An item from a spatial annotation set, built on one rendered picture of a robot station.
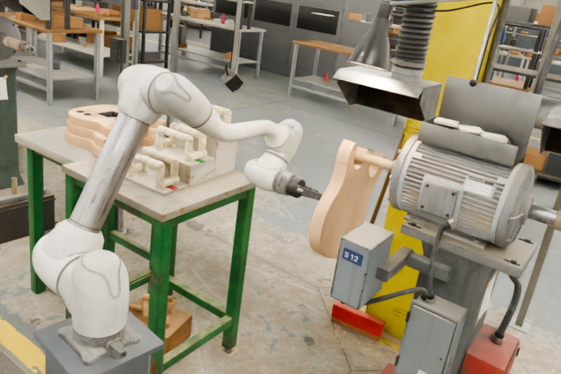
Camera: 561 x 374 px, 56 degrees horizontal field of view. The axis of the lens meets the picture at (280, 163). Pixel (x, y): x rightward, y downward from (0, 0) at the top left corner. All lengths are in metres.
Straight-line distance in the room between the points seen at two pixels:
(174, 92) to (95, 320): 0.68
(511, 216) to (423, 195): 0.24
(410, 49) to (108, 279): 1.14
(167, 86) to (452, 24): 1.47
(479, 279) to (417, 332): 0.24
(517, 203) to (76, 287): 1.23
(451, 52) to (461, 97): 0.86
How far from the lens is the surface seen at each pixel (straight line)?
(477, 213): 1.59
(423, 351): 1.73
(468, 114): 1.74
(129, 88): 1.69
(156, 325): 2.22
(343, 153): 1.72
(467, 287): 1.70
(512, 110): 1.71
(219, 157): 2.30
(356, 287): 1.55
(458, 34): 2.57
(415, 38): 1.74
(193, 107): 1.58
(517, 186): 1.57
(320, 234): 1.71
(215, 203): 2.17
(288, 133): 1.98
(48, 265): 1.73
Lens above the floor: 1.78
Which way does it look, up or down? 19 degrees down
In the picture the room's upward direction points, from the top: 8 degrees clockwise
